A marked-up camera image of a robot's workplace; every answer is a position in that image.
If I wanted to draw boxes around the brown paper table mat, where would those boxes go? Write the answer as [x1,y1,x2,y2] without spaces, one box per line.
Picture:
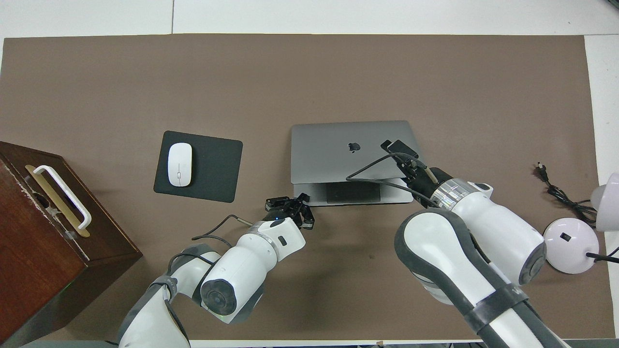
[0,34,616,341]

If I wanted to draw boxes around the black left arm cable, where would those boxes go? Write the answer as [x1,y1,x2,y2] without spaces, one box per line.
[192,214,253,242]

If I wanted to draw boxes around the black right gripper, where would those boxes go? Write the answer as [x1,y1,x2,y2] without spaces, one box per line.
[380,140,440,196]

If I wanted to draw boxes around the grey laptop computer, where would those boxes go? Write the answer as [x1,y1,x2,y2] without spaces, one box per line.
[291,120,420,206]

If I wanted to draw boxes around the black mouse pad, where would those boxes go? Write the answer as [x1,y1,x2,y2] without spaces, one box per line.
[153,130,243,203]

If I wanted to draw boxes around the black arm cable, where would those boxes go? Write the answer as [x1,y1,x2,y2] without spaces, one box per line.
[345,153,438,207]
[192,214,253,242]

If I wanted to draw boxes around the white box handle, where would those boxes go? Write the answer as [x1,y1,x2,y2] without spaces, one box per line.
[33,165,92,230]

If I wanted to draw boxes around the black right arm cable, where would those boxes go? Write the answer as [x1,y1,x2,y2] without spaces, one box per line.
[345,153,438,207]

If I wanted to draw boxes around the white desk lamp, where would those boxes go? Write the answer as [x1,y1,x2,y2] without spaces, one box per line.
[544,173,619,275]

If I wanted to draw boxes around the white computer mouse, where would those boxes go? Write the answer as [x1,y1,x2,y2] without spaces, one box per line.
[167,143,193,187]

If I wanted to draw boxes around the brown wooden box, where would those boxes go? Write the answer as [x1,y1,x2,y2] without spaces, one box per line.
[0,141,143,348]

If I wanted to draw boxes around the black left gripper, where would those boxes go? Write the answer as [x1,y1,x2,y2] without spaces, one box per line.
[265,193,315,231]

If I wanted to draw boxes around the black lamp power cable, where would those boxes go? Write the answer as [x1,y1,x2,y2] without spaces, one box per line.
[534,163,598,225]

